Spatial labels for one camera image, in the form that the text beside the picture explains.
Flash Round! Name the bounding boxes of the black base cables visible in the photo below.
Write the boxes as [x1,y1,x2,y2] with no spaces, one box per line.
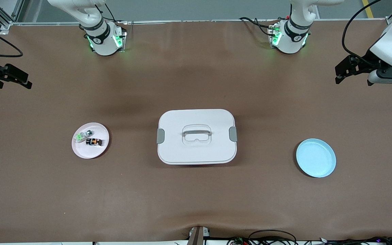
[239,16,278,36]
[94,3,129,26]

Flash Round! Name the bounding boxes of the pink round plate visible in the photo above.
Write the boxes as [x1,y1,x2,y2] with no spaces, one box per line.
[71,122,110,159]

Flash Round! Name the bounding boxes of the long black arm cable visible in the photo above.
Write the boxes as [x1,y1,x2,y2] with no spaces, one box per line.
[0,22,24,58]
[341,0,383,66]

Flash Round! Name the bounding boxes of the light blue round plate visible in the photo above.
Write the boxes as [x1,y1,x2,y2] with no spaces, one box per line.
[296,138,337,178]

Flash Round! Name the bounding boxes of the black looped cable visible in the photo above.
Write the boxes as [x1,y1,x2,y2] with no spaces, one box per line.
[248,229,297,245]

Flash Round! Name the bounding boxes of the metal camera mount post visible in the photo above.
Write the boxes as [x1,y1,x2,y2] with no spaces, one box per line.
[187,226,211,245]

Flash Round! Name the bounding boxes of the green and white switch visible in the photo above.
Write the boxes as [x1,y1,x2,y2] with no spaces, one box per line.
[76,130,93,142]

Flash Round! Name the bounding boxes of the long black right arm cable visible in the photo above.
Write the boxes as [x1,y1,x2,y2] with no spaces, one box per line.
[0,22,24,58]

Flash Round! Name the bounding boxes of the white lidded storage box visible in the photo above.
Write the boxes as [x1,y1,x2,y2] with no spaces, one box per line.
[157,109,238,166]

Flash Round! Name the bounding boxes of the tangled cable bundle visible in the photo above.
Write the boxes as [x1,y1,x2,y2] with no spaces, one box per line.
[227,236,392,245]

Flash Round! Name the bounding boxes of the long black left arm cable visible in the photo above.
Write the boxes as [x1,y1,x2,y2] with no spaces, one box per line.
[341,0,383,66]

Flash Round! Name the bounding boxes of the black left base cables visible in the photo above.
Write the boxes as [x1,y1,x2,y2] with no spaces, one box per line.
[239,16,278,36]

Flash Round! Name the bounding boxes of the black right base cables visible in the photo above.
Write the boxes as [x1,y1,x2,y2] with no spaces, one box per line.
[94,3,129,26]

